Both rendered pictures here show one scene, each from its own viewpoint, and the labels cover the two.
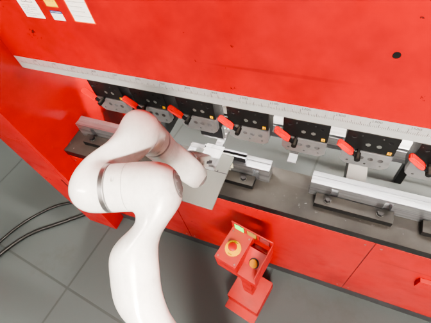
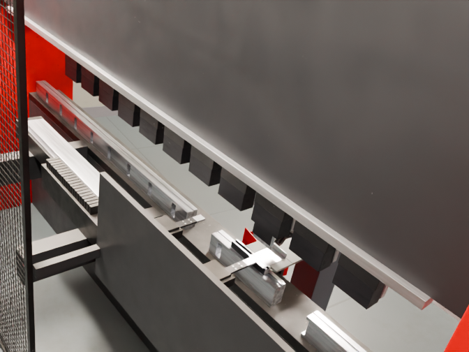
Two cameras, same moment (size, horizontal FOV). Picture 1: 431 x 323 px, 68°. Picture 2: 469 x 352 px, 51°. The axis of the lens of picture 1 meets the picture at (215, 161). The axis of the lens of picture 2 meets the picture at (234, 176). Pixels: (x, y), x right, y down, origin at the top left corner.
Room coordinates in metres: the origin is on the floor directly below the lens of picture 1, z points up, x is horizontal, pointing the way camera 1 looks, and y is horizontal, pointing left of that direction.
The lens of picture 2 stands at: (2.43, 0.14, 2.20)
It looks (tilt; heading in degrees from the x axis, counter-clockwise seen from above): 29 degrees down; 191
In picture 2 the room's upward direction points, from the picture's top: 11 degrees clockwise
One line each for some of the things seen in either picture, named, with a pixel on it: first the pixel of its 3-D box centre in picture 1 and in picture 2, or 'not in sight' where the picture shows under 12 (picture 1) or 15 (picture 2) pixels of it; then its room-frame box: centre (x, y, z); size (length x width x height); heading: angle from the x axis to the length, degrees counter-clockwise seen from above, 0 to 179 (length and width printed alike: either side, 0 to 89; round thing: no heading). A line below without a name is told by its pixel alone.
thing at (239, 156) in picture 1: (225, 153); (250, 256); (0.84, -0.05, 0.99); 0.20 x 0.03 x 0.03; 57
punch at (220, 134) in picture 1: (212, 131); (264, 232); (0.86, -0.02, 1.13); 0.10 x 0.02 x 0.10; 57
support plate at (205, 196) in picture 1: (203, 177); (283, 248); (0.74, 0.06, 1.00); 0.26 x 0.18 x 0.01; 147
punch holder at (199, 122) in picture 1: (201, 108); (276, 207); (0.88, 0.01, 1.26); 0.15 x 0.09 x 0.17; 57
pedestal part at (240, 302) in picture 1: (248, 295); not in sight; (0.44, -0.01, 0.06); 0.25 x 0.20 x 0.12; 136
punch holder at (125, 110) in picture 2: not in sight; (133, 104); (0.34, -0.84, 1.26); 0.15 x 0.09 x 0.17; 57
